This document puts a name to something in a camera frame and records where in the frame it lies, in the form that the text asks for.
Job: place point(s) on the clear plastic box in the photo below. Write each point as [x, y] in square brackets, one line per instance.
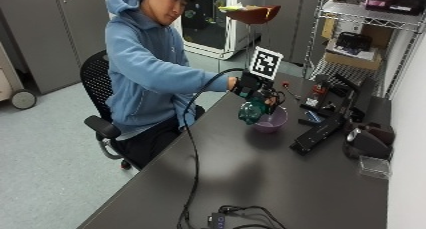
[374, 167]

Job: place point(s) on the glass display cabinet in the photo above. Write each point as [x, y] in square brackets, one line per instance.
[210, 22]

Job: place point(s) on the brown round stool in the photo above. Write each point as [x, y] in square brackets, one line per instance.
[253, 15]

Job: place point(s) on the black rail device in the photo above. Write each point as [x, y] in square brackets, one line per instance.
[317, 134]

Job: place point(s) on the cardboard box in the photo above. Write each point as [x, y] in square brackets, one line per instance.
[353, 57]

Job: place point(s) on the black mechanical fixture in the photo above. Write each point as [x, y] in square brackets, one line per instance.
[330, 95]

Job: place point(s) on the green toy ball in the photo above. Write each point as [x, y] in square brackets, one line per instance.
[251, 111]

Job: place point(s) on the black bag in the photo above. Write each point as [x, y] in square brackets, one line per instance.
[353, 42]

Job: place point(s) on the the person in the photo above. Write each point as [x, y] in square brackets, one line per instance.
[146, 72]

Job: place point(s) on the grey cabinet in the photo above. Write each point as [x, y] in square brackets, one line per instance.
[48, 35]

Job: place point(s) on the white wheeled cart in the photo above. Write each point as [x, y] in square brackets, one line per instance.
[13, 85]

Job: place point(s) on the blue pen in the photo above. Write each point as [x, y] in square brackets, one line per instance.
[313, 116]

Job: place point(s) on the black usb hub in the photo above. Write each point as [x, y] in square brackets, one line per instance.
[218, 221]

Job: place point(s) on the purple bowl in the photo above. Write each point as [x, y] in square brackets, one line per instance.
[271, 122]

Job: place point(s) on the white marker cube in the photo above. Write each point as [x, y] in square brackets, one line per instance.
[265, 62]

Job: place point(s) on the red knob joystick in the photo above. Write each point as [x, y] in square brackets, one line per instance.
[289, 88]

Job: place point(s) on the black office chair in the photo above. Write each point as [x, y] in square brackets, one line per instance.
[100, 99]

